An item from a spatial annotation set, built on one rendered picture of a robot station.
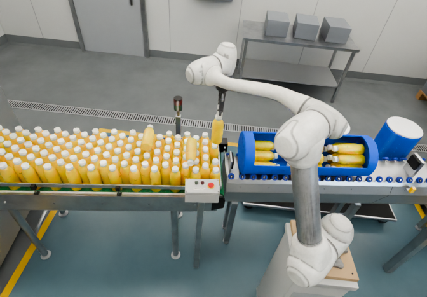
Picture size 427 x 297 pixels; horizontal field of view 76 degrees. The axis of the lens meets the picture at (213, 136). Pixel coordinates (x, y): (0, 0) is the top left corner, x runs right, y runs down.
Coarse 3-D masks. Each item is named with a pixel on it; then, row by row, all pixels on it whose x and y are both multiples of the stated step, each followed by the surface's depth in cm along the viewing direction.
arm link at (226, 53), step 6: (222, 42) 132; (228, 42) 132; (222, 48) 129; (228, 48) 129; (234, 48) 130; (216, 54) 131; (222, 54) 130; (228, 54) 129; (234, 54) 131; (222, 60) 129; (228, 60) 130; (234, 60) 133; (222, 66) 130; (228, 66) 132; (234, 66) 136; (222, 72) 132; (228, 72) 135
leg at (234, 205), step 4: (232, 204) 209; (236, 204) 209; (232, 208) 212; (236, 208) 212; (232, 212) 216; (228, 216) 225; (232, 216) 220; (228, 220) 224; (232, 220) 224; (228, 224) 228; (232, 224) 229; (228, 228) 233; (224, 232) 245; (228, 232) 237; (224, 236) 245; (228, 236) 242; (224, 240) 247; (228, 240) 247
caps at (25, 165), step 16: (0, 128) 182; (16, 128) 182; (96, 128) 188; (48, 144) 174; (128, 144) 180; (160, 144) 182; (176, 144) 183; (16, 160) 163; (80, 160) 167; (96, 160) 169; (112, 160) 169; (176, 160) 172
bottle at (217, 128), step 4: (216, 120) 162; (220, 120) 162; (212, 124) 164; (216, 124) 161; (220, 124) 162; (212, 128) 165; (216, 128) 163; (220, 128) 163; (212, 132) 167; (216, 132) 165; (220, 132) 165; (212, 136) 169; (216, 136) 167; (220, 136) 168; (212, 140) 170; (216, 140) 169; (220, 140) 170
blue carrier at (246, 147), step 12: (252, 132) 179; (264, 132) 181; (276, 132) 182; (240, 144) 186; (252, 144) 171; (324, 144) 201; (372, 144) 179; (240, 156) 185; (252, 156) 170; (372, 156) 176; (240, 168) 183; (252, 168) 174; (264, 168) 174; (276, 168) 175; (288, 168) 175; (324, 168) 176; (336, 168) 177; (348, 168) 177; (360, 168) 178; (372, 168) 178
